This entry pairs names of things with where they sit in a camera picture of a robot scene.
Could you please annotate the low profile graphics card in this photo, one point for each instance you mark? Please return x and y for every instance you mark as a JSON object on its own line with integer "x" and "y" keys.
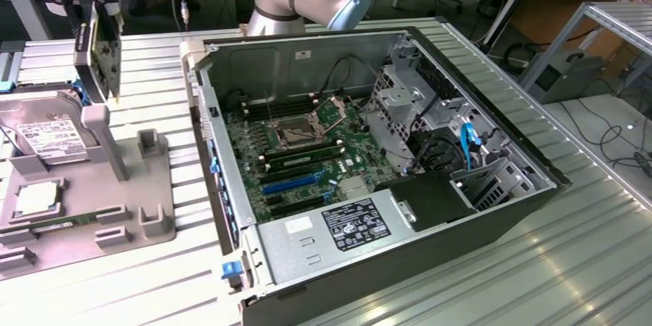
{"x": 89, "y": 59}

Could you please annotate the silver hard disk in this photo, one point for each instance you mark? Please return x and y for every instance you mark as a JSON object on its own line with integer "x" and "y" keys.
{"x": 50, "y": 135}

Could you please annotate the thin locking lever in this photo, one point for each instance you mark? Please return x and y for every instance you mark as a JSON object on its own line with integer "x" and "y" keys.
{"x": 268, "y": 106}

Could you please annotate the CPU socket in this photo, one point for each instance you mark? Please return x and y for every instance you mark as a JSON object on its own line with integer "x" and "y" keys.
{"x": 294, "y": 135}

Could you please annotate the metal socket cover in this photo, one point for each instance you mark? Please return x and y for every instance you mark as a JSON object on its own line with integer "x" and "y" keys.
{"x": 330, "y": 112}

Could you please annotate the grey plastic parts rack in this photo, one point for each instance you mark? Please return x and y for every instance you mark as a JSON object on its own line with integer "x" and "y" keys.
{"x": 117, "y": 196}

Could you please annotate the silver CPU chip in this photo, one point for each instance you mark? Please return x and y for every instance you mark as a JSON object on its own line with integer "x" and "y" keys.
{"x": 34, "y": 198}

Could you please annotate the blue expansion slot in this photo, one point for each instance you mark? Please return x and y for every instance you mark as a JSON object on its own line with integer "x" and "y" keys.
{"x": 292, "y": 185}

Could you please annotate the silver perforated drive cage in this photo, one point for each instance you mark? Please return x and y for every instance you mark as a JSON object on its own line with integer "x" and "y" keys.
{"x": 392, "y": 112}

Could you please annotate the green RAM stick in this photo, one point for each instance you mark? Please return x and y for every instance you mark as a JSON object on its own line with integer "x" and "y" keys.
{"x": 65, "y": 223}

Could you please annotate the green Dell motherboard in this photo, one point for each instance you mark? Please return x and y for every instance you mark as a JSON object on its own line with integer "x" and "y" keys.
{"x": 356, "y": 150}

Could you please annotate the short black expansion slot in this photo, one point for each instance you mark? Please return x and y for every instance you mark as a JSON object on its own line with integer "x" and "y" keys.
{"x": 273, "y": 199}

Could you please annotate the silver chipset heatsink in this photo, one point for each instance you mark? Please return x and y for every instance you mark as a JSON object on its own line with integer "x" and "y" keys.
{"x": 354, "y": 185}

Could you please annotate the blue case latch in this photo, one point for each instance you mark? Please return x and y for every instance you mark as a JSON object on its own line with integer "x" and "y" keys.
{"x": 230, "y": 269}

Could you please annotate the grey power supply unit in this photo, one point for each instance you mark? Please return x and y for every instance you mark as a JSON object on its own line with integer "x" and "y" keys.
{"x": 305, "y": 249}

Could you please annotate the brown wooden panel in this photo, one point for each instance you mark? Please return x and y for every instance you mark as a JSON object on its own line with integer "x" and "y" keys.
{"x": 549, "y": 17}

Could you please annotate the silver disk bay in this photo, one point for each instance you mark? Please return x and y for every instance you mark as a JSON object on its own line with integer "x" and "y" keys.
{"x": 488, "y": 192}

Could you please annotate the black open PC case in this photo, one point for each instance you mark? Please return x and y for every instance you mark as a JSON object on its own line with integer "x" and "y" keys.
{"x": 458, "y": 249}

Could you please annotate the blue plastic disk rail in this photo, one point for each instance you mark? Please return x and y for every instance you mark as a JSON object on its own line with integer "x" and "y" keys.
{"x": 5, "y": 87}
{"x": 81, "y": 95}

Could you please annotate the black plastic air duct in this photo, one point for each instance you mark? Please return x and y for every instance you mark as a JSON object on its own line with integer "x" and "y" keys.
{"x": 428, "y": 200}

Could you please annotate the aluminium profile frame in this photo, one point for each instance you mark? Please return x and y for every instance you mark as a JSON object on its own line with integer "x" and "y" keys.
{"x": 610, "y": 13}

